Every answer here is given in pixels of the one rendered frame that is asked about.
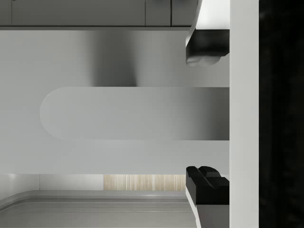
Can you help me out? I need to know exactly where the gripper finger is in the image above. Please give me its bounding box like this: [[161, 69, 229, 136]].
[[186, 29, 230, 67], [186, 165, 230, 206]]

